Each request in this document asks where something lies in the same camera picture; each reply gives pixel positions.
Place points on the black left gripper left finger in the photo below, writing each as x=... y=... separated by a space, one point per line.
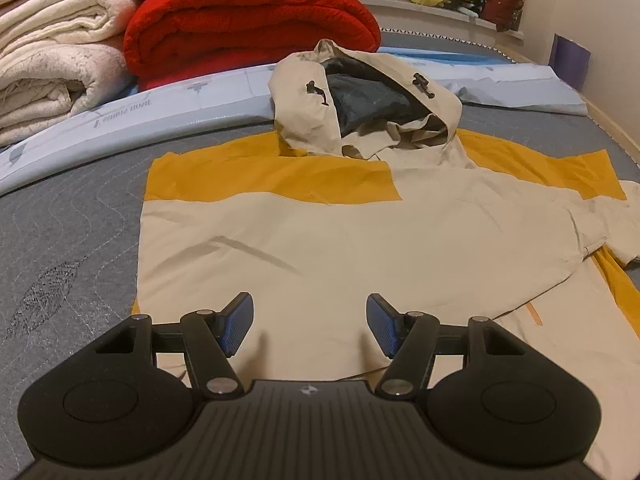
x=207 y=340

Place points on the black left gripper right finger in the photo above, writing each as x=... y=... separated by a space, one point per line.
x=411 y=341

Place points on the beige and mustard hooded jacket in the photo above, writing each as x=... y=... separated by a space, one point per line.
x=368 y=184

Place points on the grey quilted mattress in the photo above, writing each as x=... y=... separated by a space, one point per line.
x=69 y=258

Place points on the light blue folded sheet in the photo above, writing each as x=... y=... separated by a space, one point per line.
x=241 y=98

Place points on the red fleece blanket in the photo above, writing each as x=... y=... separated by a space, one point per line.
x=171 y=40

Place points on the cream folded blanket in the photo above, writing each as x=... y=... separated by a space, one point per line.
x=58 y=59

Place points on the wooden bed frame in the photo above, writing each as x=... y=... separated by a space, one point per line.
x=617 y=133

